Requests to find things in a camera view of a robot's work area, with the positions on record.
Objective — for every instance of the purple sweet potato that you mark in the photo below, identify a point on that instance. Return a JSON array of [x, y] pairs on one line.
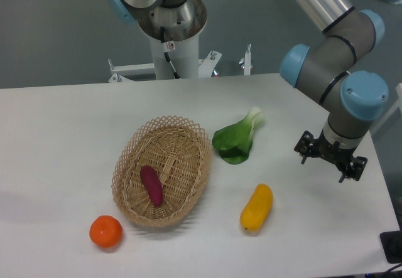
[[152, 184]]

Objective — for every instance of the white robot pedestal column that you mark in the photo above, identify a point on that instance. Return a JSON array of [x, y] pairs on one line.
[[183, 55]]

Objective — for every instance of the green bok choy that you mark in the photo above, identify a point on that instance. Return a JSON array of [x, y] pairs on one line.
[[235, 141]]

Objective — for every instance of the white metal mounting frame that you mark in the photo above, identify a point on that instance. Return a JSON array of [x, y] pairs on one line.
[[207, 67]]

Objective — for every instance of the orange tangerine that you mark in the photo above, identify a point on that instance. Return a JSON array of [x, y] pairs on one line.
[[105, 231]]

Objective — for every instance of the yellow mango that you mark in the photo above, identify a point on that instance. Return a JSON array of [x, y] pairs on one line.
[[257, 209]]

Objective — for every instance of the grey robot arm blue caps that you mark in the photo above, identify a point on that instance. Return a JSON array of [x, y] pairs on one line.
[[354, 100]]

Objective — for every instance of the woven wicker basket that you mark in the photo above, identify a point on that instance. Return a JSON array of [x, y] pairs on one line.
[[179, 150]]

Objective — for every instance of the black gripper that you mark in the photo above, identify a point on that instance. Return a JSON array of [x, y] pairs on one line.
[[351, 167]]

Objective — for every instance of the black device at table edge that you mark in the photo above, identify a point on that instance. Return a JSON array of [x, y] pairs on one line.
[[391, 243]]

